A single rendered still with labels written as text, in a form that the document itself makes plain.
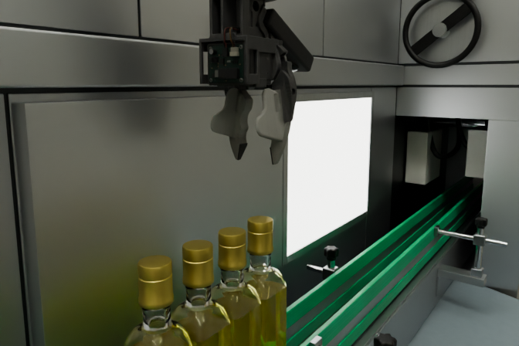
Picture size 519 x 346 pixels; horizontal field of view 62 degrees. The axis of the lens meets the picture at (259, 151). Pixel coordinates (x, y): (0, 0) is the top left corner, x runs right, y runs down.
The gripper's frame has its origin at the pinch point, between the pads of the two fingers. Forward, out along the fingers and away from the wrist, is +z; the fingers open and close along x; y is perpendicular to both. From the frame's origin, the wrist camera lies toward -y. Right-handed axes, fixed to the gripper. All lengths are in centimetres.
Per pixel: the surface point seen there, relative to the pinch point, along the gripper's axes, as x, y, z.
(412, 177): -10, -104, 23
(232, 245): 1.2, 7.0, 10.3
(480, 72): 10, -91, -12
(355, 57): -14, -61, -15
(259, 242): 1.1, 1.4, 11.7
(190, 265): 0.3, 13.2, 10.8
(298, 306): -2.8, -15.4, 29.2
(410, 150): -11, -104, 14
